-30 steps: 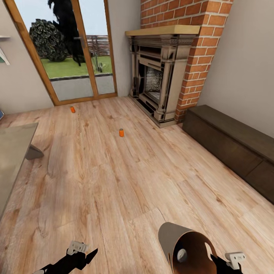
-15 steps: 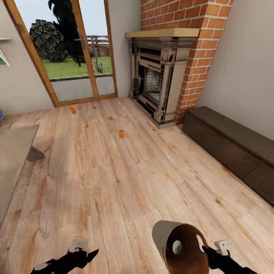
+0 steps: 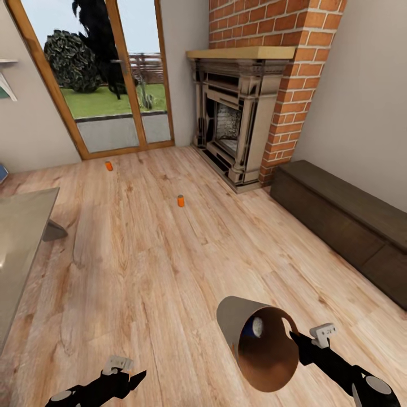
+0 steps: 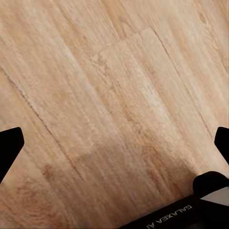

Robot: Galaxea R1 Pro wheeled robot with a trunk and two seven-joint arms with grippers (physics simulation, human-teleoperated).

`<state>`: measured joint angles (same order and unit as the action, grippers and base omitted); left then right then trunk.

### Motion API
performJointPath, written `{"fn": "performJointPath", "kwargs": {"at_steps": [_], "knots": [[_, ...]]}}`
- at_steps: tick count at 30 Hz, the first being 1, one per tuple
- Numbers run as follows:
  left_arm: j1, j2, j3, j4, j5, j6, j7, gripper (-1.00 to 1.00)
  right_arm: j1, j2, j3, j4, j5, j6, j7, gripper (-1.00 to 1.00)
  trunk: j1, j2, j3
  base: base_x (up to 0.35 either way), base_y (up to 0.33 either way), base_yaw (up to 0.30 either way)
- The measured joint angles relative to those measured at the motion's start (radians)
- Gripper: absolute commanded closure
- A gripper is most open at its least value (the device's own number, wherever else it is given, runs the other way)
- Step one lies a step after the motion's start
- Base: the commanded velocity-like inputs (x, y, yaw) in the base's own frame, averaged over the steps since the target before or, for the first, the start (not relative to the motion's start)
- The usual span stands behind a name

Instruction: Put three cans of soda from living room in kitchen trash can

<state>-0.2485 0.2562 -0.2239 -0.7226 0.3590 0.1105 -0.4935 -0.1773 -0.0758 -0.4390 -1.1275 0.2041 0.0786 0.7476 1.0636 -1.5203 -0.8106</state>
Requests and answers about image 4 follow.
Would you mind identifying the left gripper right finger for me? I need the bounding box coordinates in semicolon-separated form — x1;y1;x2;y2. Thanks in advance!
214;126;229;164

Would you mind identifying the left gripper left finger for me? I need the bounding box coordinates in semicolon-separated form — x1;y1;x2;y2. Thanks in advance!
0;127;24;183

